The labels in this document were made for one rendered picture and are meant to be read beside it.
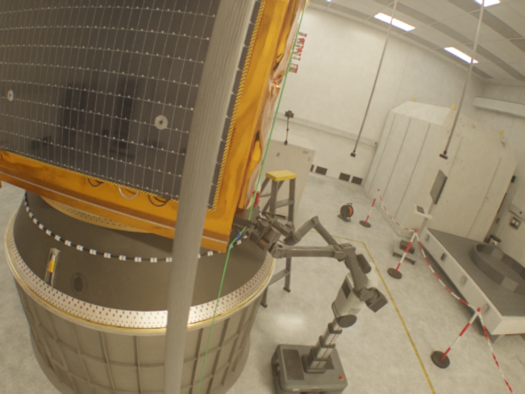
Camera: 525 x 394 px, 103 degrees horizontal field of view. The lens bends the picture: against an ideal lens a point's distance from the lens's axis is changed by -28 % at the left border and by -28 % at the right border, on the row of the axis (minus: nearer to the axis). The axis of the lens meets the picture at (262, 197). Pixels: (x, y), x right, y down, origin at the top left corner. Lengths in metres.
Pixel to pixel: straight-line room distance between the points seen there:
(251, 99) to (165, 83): 0.30
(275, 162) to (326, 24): 5.52
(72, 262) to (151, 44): 1.14
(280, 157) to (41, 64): 4.62
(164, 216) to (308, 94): 8.36
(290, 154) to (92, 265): 4.38
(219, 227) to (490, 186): 7.73
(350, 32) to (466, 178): 5.49
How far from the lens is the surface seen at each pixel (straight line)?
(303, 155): 5.40
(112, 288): 1.59
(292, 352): 2.90
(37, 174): 1.53
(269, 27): 1.02
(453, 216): 7.96
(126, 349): 1.82
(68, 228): 1.66
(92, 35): 1.20
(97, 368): 2.10
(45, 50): 1.36
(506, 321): 5.19
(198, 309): 1.67
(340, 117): 9.52
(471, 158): 7.68
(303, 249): 1.60
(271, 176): 3.13
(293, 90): 9.25
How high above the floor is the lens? 2.41
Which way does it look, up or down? 21 degrees down
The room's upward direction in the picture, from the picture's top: 15 degrees clockwise
